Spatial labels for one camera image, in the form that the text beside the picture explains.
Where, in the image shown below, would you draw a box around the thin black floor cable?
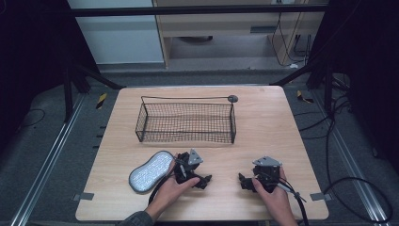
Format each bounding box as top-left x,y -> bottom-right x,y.
18,107 -> 47,130

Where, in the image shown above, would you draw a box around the grey textured oval pad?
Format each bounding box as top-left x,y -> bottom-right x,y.
128,150 -> 175,194

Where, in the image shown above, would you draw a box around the black hanging desk cables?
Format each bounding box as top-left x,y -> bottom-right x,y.
270,0 -> 312,68

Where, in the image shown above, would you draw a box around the black curtain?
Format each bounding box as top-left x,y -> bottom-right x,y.
0,0 -> 102,154
306,0 -> 399,175

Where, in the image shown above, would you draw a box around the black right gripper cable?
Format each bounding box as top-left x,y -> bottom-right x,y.
266,171 -> 311,226

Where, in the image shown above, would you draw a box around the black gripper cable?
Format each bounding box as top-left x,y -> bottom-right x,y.
266,171 -> 311,226
148,173 -> 177,205

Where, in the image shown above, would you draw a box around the person's left hand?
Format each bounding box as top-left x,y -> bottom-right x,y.
144,160 -> 201,221

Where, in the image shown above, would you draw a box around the white cabinet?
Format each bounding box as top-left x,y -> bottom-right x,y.
67,0 -> 166,65

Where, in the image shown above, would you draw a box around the grey tape piece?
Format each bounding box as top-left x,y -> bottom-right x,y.
72,191 -> 95,202
309,191 -> 333,202

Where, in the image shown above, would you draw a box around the black wire mesh basket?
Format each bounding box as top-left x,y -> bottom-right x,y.
135,94 -> 239,145

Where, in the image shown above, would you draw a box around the black looped floor cable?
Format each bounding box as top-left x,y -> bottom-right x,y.
322,93 -> 395,224

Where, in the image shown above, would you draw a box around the black horizontal frame bar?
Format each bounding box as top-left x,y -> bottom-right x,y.
69,4 -> 329,18

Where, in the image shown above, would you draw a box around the aluminium floor rail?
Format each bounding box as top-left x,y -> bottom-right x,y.
8,93 -> 88,226
313,90 -> 392,226

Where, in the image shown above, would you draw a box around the yellow black tape piece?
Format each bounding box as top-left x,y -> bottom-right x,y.
95,92 -> 108,110
295,89 -> 315,105

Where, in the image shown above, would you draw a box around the person's right hand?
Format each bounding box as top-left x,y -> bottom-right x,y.
251,166 -> 298,225

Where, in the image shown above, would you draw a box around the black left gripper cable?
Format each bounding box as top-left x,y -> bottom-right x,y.
148,173 -> 177,205

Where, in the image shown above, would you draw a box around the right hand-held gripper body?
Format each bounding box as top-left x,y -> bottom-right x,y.
252,155 -> 282,193

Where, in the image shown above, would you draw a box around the black metal stand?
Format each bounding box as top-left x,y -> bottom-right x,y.
270,57 -> 351,116
61,60 -> 127,124

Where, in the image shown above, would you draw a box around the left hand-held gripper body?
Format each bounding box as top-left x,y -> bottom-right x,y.
173,148 -> 204,185

